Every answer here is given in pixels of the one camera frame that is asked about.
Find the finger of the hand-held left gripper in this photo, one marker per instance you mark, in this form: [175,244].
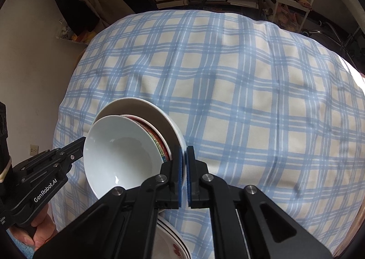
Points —
[70,155]
[37,169]

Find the white bowl with orange print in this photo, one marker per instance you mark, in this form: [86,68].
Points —
[122,156]

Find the blue plaid cloth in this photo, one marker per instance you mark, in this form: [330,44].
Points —
[242,105]

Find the large cherry print plate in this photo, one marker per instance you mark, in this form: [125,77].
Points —
[182,244]

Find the black hanging clothes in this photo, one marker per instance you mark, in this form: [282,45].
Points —
[68,10]

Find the person's left hand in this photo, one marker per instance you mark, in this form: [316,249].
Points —
[42,230]

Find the deep cherry print plate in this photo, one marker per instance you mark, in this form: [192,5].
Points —
[137,106]

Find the white wall socket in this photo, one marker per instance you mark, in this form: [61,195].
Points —
[34,149]

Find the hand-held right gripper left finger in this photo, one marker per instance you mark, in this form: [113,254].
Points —
[179,179]

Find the red patterned bowl with emblem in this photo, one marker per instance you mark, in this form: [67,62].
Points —
[148,125]

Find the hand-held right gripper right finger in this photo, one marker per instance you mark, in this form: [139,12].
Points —
[188,179]

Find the plastic bag with yellow contents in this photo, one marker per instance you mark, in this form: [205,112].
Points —
[71,33]

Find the metal chair base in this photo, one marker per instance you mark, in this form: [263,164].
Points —
[333,29]

